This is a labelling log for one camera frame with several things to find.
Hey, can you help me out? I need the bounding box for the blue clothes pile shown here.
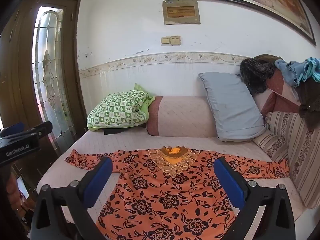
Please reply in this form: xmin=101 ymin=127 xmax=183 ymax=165
xmin=274 ymin=57 xmax=320 ymax=87

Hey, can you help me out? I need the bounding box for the beige wall switch plate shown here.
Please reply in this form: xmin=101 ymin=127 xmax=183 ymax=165
xmin=161 ymin=36 xmax=181 ymax=46

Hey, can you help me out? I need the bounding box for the black cloth under pillow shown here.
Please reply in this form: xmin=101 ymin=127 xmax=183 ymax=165
xmin=102 ymin=127 xmax=133 ymax=135

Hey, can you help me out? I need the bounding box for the pink maroon bolster pillow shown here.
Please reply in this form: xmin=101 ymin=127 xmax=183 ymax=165
xmin=146 ymin=96 xmax=217 ymax=138

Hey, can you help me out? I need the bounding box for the small framed calligraphy plaque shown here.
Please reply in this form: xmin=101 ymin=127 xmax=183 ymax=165
xmin=162 ymin=0 xmax=201 ymax=25

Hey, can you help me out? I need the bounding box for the wooden door with stained glass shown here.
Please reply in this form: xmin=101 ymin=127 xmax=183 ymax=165
xmin=1 ymin=0 xmax=87 ymax=199

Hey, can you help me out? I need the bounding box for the green white patterned pillow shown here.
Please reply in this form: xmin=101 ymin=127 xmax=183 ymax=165
xmin=87 ymin=84 xmax=155 ymax=131

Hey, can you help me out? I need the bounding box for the dark brown garment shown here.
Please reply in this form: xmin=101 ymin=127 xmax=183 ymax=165
xmin=296 ymin=77 xmax=320 ymax=131

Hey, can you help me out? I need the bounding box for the striped floral cushion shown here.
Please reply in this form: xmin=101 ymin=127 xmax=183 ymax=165
xmin=254 ymin=112 xmax=319 ymax=209

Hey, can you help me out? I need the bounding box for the orange black floral blouse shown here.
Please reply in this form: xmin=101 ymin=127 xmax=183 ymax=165
xmin=64 ymin=145 xmax=290 ymax=240

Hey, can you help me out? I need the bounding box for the light blue pillow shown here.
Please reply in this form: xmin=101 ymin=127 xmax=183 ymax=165
xmin=199 ymin=72 xmax=267 ymax=141

